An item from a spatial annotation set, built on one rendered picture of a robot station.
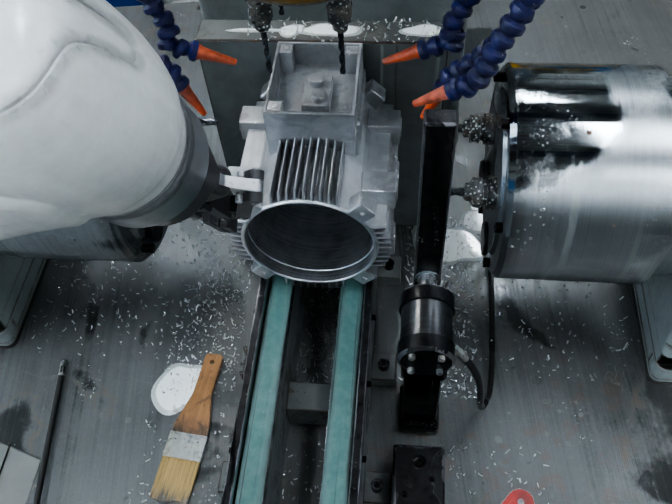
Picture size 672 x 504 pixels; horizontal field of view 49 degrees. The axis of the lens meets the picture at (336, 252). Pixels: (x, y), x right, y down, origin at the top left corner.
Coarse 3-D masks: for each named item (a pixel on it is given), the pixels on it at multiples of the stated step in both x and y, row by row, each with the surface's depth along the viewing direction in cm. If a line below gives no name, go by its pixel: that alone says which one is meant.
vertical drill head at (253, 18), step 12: (252, 0) 68; (264, 0) 66; (276, 0) 65; (288, 0) 65; (300, 0) 65; (312, 0) 65; (324, 0) 65; (336, 0) 68; (348, 0) 68; (252, 12) 70; (264, 12) 70; (336, 12) 69; (348, 12) 69; (264, 24) 71; (336, 24) 70; (264, 36) 73; (264, 48) 74
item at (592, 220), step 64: (512, 64) 82; (576, 64) 82; (640, 64) 82; (512, 128) 76; (576, 128) 75; (640, 128) 74; (512, 192) 75; (576, 192) 75; (640, 192) 74; (512, 256) 80; (576, 256) 79; (640, 256) 78
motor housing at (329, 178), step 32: (256, 160) 87; (288, 160) 83; (320, 160) 82; (352, 160) 84; (384, 160) 86; (288, 192) 79; (320, 192) 78; (352, 192) 82; (256, 224) 90; (288, 224) 95; (320, 224) 96; (352, 224) 95; (384, 224) 82; (256, 256) 89; (288, 256) 93; (320, 256) 94; (352, 256) 91; (384, 256) 86
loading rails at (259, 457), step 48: (288, 288) 94; (288, 336) 92; (336, 336) 89; (288, 384) 93; (336, 384) 86; (384, 384) 97; (240, 432) 82; (336, 432) 82; (240, 480) 80; (336, 480) 79; (384, 480) 89
